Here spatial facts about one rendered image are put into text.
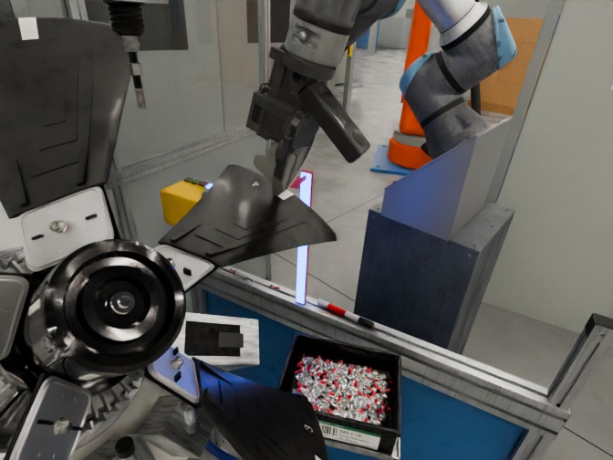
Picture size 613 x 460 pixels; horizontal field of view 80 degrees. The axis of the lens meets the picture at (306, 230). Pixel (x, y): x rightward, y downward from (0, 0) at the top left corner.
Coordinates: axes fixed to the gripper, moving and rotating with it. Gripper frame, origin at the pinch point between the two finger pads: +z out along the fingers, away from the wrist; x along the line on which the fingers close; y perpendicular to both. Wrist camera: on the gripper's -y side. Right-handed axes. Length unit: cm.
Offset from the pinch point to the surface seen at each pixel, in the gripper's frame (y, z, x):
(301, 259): -4.5, 20.8, -11.9
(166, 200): 31.1, 25.3, -8.7
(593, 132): -68, -7, -156
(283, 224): -4.2, 1.1, 5.8
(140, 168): 62, 41, -30
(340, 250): 10, 128, -164
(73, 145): 13.4, -8.1, 25.0
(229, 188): 7.1, 2.1, 4.1
